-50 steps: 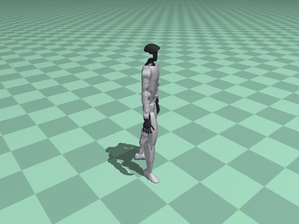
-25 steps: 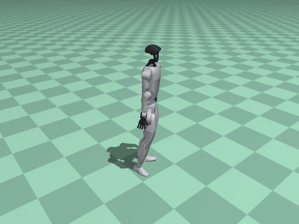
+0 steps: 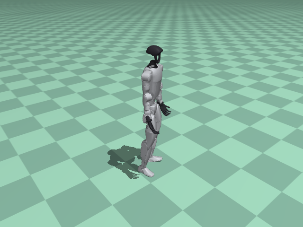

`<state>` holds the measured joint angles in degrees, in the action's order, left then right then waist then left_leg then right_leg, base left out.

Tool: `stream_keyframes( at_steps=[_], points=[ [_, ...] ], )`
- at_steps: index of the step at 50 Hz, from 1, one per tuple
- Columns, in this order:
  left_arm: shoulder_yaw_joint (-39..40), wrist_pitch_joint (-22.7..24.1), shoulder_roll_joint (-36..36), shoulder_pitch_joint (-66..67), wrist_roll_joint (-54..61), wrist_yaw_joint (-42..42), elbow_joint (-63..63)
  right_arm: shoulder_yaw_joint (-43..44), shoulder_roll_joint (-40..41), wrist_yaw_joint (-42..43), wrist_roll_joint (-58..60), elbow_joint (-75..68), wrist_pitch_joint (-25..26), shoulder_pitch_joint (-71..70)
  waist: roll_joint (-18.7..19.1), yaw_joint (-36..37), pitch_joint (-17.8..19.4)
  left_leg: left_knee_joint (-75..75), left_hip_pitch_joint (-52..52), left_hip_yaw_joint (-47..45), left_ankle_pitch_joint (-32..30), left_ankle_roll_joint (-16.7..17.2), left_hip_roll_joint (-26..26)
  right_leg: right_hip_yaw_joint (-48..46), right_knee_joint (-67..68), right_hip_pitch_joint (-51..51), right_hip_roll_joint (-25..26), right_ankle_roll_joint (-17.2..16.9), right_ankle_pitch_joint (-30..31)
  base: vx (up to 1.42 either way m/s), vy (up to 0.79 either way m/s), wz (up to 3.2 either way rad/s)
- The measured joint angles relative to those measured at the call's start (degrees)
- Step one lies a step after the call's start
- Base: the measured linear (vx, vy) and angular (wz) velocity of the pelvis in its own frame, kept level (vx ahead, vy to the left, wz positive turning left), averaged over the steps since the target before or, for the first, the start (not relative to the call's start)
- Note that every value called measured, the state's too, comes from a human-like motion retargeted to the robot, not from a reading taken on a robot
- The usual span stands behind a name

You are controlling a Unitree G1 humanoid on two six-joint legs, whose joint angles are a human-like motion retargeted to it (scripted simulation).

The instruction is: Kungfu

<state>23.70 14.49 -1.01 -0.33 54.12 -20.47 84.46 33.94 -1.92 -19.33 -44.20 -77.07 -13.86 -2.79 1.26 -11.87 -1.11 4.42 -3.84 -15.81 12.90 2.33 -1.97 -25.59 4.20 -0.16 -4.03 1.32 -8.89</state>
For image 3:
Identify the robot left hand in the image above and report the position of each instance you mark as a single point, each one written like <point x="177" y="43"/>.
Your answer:
<point x="163" y="108"/>

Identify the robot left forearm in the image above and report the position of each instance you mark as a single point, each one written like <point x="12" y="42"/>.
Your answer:
<point x="159" y="97"/>

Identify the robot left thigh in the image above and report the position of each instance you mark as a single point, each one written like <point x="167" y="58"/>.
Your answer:
<point x="158" y="117"/>

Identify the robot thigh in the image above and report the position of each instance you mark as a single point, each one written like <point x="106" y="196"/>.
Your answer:
<point x="158" y="117"/>
<point x="150" y="136"/>

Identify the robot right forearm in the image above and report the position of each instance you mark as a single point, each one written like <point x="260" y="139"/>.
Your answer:
<point x="147" y="107"/>

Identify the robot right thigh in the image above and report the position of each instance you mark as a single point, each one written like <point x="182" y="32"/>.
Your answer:
<point x="150" y="136"/>

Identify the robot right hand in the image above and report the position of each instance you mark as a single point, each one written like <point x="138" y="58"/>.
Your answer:
<point x="148" y="120"/>

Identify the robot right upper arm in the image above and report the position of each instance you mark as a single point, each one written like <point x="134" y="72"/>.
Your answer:
<point x="146" y="78"/>

